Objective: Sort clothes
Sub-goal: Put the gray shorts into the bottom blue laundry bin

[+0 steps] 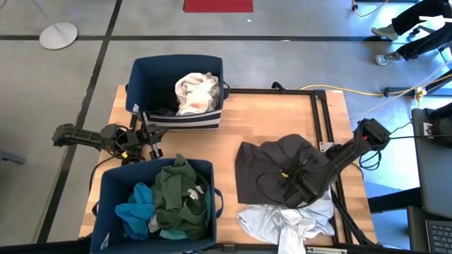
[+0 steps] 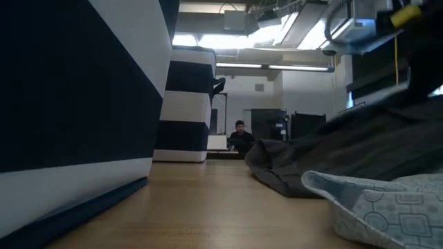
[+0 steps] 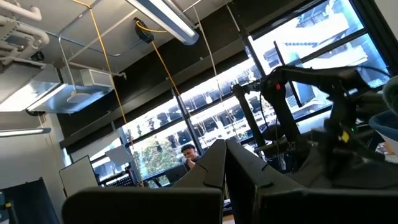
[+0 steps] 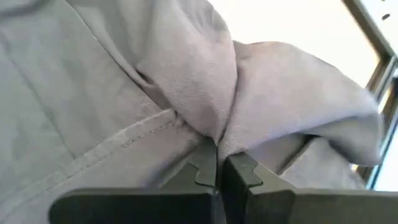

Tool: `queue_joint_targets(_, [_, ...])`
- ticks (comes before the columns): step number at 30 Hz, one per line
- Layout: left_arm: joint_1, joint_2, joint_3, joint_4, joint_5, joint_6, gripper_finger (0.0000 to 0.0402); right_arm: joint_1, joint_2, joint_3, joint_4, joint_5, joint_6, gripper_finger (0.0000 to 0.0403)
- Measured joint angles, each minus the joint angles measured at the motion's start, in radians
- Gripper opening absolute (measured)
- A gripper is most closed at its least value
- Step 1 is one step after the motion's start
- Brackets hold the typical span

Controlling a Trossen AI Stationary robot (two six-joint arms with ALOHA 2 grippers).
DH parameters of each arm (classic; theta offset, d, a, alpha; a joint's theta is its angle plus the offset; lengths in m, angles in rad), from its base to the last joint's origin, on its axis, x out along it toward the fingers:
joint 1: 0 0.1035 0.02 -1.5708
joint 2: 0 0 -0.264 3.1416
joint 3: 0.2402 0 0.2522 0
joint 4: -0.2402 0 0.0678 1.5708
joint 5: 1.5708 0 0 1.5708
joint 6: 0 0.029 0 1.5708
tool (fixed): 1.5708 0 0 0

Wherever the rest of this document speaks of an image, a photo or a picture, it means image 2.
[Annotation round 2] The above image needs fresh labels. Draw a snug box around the dark grey garment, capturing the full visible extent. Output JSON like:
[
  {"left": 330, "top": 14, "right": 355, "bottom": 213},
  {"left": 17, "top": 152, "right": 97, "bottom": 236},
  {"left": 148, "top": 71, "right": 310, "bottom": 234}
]
[{"left": 244, "top": 88, "right": 443, "bottom": 200}]

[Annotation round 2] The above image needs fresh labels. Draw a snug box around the person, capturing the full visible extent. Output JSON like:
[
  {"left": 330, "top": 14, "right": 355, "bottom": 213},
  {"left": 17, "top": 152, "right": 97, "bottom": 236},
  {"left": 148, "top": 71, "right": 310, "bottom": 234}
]
[{"left": 226, "top": 119, "right": 256, "bottom": 154}]

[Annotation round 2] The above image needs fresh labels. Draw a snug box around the pale patterned cloth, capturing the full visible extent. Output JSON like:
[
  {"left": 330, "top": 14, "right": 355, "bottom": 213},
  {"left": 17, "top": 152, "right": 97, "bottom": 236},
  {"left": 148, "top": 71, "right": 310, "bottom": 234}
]
[{"left": 300, "top": 169, "right": 443, "bottom": 249}]

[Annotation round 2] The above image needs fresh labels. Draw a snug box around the black metal stand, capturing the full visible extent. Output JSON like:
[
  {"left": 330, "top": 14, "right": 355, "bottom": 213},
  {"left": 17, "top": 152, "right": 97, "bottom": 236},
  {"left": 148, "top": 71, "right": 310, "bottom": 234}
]
[{"left": 209, "top": 91, "right": 228, "bottom": 136}]

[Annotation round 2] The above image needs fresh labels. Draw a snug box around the silver ceiling duct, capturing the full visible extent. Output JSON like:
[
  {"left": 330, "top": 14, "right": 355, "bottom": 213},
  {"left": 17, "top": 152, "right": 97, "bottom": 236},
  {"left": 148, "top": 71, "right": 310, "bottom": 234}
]
[{"left": 299, "top": 0, "right": 406, "bottom": 56}]

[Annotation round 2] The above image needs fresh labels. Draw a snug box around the white box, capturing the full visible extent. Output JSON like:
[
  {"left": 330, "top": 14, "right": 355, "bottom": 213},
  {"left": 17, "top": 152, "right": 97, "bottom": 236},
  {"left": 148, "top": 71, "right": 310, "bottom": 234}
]
[{"left": 206, "top": 134, "right": 228, "bottom": 151}]

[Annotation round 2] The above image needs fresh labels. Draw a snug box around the grey ceiling box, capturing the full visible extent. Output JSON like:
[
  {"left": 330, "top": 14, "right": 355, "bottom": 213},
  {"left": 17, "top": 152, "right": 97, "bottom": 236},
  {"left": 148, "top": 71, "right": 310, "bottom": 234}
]
[{"left": 223, "top": 9, "right": 250, "bottom": 34}]

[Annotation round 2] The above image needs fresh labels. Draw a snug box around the yellow hanging cable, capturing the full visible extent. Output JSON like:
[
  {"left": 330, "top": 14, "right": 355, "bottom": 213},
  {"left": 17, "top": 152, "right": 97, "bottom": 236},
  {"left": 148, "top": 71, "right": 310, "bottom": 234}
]
[{"left": 393, "top": 34, "right": 400, "bottom": 86}]

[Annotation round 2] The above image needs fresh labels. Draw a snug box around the navy white striped fabric bin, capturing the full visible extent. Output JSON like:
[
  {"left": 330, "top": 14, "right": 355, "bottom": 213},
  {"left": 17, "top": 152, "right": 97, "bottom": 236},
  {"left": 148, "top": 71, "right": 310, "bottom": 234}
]
[
  {"left": 0, "top": 0, "right": 181, "bottom": 249},
  {"left": 152, "top": 44, "right": 226, "bottom": 164}
]

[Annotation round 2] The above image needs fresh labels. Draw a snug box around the yellow tape band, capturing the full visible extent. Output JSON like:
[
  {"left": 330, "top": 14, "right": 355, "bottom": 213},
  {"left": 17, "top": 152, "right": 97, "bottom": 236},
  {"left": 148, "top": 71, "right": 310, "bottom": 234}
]
[{"left": 390, "top": 4, "right": 424, "bottom": 28}]

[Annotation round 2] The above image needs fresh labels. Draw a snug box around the black cabinet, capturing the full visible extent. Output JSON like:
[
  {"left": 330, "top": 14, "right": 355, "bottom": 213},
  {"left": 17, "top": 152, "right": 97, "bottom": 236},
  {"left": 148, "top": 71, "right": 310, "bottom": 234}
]
[
  {"left": 250, "top": 108, "right": 289, "bottom": 142},
  {"left": 289, "top": 111, "right": 327, "bottom": 140}
]

